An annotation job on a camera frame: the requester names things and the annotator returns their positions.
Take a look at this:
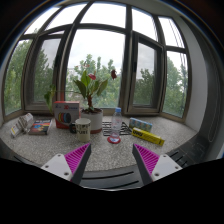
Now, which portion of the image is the white ceramic mug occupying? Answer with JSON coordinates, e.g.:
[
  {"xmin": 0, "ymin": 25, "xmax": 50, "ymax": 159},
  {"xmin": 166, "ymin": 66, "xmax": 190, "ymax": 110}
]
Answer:
[{"xmin": 69, "ymin": 118, "xmax": 91, "ymax": 142}]

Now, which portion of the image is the light blue small box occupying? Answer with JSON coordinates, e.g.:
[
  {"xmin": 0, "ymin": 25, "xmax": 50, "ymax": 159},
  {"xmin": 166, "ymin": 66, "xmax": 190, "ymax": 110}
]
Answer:
[{"xmin": 129, "ymin": 118, "xmax": 152, "ymax": 132}]

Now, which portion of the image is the dark colourful book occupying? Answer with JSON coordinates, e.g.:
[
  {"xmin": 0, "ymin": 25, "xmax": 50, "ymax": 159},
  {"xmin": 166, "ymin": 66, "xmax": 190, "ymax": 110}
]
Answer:
[{"xmin": 29, "ymin": 119, "xmax": 52, "ymax": 135}]

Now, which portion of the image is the red round coaster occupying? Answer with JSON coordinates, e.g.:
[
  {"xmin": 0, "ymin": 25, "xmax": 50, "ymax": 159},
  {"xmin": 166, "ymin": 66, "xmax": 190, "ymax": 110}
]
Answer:
[{"xmin": 107, "ymin": 136, "xmax": 121, "ymax": 144}]

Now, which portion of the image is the white wrapped package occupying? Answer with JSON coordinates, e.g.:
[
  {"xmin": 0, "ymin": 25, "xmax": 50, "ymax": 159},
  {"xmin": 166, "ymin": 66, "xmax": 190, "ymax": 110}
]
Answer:
[{"xmin": 10, "ymin": 113, "xmax": 33, "ymax": 138}]

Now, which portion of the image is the black patterned mat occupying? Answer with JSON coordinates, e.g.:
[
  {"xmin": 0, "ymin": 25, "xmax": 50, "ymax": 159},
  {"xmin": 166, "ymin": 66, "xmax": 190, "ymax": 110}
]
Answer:
[{"xmin": 102, "ymin": 121, "xmax": 132, "ymax": 136}]

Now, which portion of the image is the red white filament box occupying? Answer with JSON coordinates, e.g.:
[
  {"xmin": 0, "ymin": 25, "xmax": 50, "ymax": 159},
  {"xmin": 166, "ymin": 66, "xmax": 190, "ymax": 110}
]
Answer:
[{"xmin": 54, "ymin": 101, "xmax": 80, "ymax": 129}]

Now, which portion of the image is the potted plant in white pot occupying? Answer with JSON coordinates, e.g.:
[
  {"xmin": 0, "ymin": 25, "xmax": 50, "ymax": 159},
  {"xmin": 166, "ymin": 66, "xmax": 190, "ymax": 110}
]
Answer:
[{"xmin": 74, "ymin": 69, "xmax": 117, "ymax": 134}]

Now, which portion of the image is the clear plastic water bottle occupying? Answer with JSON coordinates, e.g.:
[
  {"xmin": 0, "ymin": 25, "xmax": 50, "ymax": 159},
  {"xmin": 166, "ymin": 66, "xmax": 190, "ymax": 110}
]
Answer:
[{"xmin": 110, "ymin": 107, "xmax": 122, "ymax": 138}]

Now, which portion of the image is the dark window frame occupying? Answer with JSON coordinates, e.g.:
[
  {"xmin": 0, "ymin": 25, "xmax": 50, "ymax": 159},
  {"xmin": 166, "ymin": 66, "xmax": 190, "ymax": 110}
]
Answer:
[{"xmin": 0, "ymin": 0, "xmax": 190, "ymax": 122}]

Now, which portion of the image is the yellow long box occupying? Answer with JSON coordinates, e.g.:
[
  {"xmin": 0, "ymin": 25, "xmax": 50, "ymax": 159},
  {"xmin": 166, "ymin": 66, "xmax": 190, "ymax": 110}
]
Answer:
[{"xmin": 132, "ymin": 128, "xmax": 164, "ymax": 146}]

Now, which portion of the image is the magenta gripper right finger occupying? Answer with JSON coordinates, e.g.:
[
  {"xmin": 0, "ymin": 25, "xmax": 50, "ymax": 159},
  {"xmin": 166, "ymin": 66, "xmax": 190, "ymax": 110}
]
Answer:
[{"xmin": 132, "ymin": 144, "xmax": 182, "ymax": 185}]

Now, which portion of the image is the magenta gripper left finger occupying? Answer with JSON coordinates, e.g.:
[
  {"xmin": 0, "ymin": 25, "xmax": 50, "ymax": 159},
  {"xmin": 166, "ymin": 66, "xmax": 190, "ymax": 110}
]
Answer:
[{"xmin": 42, "ymin": 143, "xmax": 91, "ymax": 185}]

